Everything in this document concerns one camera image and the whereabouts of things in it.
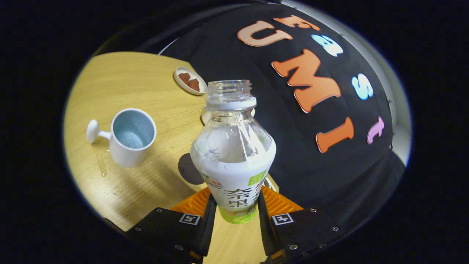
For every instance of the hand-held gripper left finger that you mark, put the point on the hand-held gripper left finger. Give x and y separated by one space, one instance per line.
209 229

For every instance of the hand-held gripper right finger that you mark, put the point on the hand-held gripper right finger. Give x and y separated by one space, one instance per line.
264 229

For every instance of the dark brown round coaster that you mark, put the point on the dark brown round coaster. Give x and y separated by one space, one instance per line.
187 168

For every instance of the clear juice bottle white label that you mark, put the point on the clear juice bottle white label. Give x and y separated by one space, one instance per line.
234 165

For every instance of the wooden table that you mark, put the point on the wooden table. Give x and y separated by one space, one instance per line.
154 110

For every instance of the small white plate red snacks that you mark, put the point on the small white plate red snacks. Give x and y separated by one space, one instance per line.
189 81

